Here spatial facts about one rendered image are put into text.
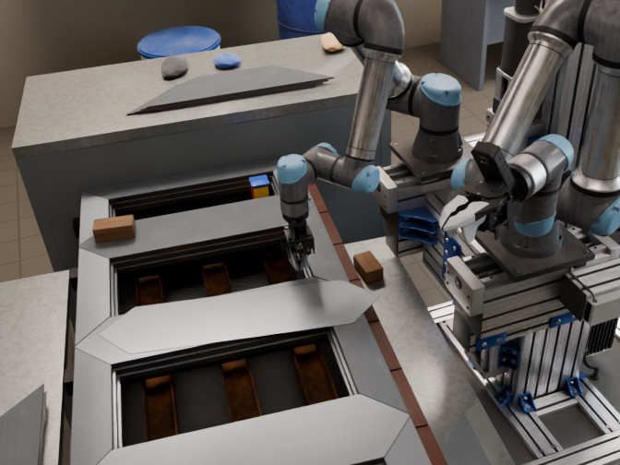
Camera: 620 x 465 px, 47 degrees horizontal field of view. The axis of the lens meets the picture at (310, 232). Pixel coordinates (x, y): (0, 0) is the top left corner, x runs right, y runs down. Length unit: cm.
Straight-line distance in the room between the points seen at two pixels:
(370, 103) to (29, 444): 115
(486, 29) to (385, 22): 319
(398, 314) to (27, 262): 223
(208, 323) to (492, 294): 72
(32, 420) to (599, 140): 145
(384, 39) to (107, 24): 348
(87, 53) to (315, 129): 278
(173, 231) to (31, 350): 53
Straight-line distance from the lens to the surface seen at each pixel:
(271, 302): 195
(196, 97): 260
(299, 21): 450
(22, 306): 234
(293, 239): 191
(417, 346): 208
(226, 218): 229
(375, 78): 179
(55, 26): 507
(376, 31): 178
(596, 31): 153
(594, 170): 166
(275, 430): 165
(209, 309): 195
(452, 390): 197
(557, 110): 191
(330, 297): 194
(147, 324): 195
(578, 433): 256
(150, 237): 226
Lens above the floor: 214
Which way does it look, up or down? 36 degrees down
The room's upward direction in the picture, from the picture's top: 4 degrees counter-clockwise
